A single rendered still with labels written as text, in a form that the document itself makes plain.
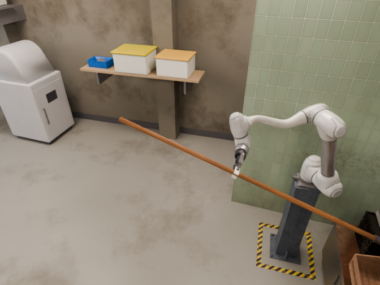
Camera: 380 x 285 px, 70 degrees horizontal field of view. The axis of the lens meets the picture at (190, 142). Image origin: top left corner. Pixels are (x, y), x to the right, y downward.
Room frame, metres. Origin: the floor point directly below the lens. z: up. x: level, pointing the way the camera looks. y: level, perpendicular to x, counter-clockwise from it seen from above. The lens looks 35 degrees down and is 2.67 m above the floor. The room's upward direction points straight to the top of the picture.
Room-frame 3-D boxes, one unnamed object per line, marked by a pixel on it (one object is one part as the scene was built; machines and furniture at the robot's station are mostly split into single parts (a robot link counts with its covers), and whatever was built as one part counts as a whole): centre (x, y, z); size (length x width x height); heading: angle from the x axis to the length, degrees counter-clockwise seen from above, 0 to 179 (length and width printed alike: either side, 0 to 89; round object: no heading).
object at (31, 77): (4.17, 2.62, 0.78); 0.82 x 0.71 x 1.57; 75
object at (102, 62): (4.01, 1.33, 1.35); 0.32 x 0.22 x 0.11; 75
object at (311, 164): (1.80, -1.06, 1.17); 0.18 x 0.16 x 0.22; 16
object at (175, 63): (3.71, 0.20, 1.43); 0.49 x 0.41 x 0.27; 75
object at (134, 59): (3.87, 0.78, 1.44); 0.52 x 0.43 x 0.29; 75
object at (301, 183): (1.81, -1.04, 1.03); 0.22 x 0.18 x 0.06; 75
